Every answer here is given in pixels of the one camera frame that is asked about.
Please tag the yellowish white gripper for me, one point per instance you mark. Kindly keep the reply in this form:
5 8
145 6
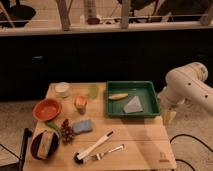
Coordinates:
168 116

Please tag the grey towel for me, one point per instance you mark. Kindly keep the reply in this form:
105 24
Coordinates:
134 105

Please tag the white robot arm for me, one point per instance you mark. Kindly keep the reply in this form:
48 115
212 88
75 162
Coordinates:
185 82

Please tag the green plastic tray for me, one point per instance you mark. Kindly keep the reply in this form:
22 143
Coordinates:
143 89

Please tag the green translucent cup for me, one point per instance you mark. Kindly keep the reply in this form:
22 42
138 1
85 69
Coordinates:
93 91

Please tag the blue sponge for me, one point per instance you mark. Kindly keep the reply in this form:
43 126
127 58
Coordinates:
82 126

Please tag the white black brush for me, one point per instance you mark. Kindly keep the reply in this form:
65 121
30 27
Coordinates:
78 158

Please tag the dark red grape bunch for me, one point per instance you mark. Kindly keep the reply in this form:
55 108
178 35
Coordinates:
67 132

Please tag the white round container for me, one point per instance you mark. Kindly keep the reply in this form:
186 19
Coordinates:
62 89

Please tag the green pepper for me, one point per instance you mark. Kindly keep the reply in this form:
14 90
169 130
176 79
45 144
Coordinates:
54 126

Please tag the orange bowl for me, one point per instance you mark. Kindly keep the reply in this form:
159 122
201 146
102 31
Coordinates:
47 109

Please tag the beige sandwich bread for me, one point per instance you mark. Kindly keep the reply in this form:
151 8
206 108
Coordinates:
45 144

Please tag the dark brown bowl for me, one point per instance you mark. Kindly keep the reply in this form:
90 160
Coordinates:
36 142

